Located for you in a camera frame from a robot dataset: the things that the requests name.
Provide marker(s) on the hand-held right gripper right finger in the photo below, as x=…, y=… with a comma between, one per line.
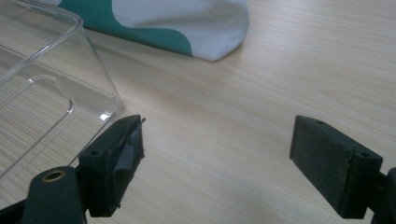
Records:
x=323, y=165

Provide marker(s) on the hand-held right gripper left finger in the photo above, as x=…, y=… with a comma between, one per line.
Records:
x=112, y=165

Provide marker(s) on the clear plastic container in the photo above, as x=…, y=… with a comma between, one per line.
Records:
x=46, y=62

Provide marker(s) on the white and green tote bag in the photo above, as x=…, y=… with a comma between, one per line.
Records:
x=218, y=31

